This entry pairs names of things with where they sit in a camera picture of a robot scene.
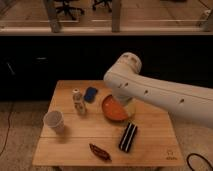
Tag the small clear plastic bottle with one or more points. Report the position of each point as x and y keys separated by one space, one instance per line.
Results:
x=79 y=101

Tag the dark red chili pepper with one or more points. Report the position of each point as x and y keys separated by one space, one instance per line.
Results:
x=102 y=154

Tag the blue sponge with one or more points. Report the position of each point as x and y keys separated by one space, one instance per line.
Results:
x=90 y=94

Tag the white ceramic cup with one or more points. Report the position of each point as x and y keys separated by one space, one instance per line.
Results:
x=54 y=120

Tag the grey metal post left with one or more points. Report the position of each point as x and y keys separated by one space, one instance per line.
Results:
x=52 y=16

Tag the wooden table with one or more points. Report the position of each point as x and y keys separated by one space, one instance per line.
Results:
x=154 y=144

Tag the left black office chair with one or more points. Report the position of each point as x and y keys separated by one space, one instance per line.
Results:
x=66 y=8

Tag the grey metal post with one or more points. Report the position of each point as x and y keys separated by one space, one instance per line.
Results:
x=116 y=15
x=52 y=16

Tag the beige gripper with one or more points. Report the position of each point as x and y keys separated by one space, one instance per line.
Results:
x=130 y=108

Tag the orange round plate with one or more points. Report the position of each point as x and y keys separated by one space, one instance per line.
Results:
x=113 y=110

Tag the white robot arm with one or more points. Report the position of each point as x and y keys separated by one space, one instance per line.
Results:
x=188 y=101

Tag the black white striped case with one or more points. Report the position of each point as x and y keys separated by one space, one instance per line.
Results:
x=127 y=137

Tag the grey metal post centre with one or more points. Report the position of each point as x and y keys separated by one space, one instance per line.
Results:
x=116 y=15

